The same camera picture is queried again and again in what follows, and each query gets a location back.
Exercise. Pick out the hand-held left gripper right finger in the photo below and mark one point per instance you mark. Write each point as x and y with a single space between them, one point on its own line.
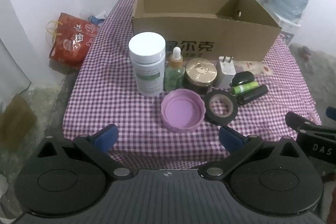
231 138

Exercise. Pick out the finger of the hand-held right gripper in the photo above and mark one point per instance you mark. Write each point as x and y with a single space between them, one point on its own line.
331 111
302 123

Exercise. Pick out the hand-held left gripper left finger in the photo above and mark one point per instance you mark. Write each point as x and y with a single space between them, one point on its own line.
106 136

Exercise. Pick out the black tape roll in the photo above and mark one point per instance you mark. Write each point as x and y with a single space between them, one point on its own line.
208 111

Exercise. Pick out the black cylinder tube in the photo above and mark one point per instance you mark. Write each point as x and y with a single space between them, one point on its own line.
252 95

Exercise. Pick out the green lip balm tube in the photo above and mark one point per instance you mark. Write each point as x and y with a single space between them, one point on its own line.
245 87

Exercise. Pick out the purple plastic lid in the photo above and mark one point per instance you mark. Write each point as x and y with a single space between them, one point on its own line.
181 111

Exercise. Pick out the black oval case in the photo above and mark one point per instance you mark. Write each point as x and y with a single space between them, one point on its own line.
242 78

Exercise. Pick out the white charger plug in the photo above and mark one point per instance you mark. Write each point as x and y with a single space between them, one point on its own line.
225 74

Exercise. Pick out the gold lid cosmetic jar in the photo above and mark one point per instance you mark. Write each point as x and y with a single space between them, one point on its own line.
200 69

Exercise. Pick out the white plastic bottle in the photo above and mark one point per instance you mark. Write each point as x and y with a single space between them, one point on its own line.
147 66

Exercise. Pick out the green dropper bottle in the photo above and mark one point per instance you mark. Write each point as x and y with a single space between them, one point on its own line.
174 74

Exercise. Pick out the brown cardboard box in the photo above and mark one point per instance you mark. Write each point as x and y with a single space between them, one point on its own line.
236 40

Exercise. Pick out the purple checked tablecloth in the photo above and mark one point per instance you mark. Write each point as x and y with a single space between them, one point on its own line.
110 98

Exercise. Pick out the brown translucent sheet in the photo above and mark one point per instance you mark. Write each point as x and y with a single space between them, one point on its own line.
15 119

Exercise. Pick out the white water jug stand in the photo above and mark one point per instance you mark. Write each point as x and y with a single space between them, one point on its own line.
286 27

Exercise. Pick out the red gift bag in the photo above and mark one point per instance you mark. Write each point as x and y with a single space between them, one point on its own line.
73 40

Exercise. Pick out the blue white plastic bag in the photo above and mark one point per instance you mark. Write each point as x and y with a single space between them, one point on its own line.
97 18

